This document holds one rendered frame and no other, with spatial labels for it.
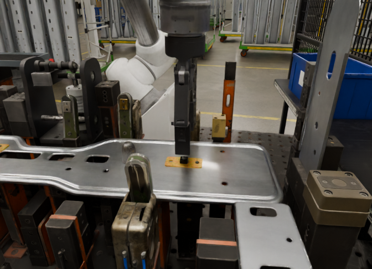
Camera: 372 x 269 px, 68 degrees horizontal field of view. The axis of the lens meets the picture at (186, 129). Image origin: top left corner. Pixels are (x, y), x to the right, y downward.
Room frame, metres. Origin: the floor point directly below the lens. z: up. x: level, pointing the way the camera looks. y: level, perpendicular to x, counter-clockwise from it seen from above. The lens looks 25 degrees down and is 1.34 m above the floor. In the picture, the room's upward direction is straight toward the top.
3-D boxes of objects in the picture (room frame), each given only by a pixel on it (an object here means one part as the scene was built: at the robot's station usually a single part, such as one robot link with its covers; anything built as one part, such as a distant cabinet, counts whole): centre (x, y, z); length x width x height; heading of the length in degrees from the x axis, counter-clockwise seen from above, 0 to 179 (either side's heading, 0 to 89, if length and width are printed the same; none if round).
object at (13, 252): (0.59, 0.47, 0.84); 0.13 x 0.05 x 0.29; 175
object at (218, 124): (0.65, -0.09, 0.88); 0.04 x 0.04 x 0.36; 85
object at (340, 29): (0.49, -0.26, 1.17); 0.12 x 0.01 x 0.34; 175
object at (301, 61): (0.86, -0.46, 1.10); 0.30 x 0.17 x 0.13; 177
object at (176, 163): (0.53, 0.00, 1.01); 0.08 x 0.04 x 0.01; 84
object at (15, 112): (0.77, 0.48, 0.89); 0.13 x 0.11 x 0.38; 175
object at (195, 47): (0.53, 0.00, 1.23); 0.08 x 0.07 x 0.09; 175
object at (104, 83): (0.77, 0.23, 0.91); 0.07 x 0.05 x 0.42; 175
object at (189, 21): (0.53, 0.00, 1.31); 0.09 x 0.09 x 0.06
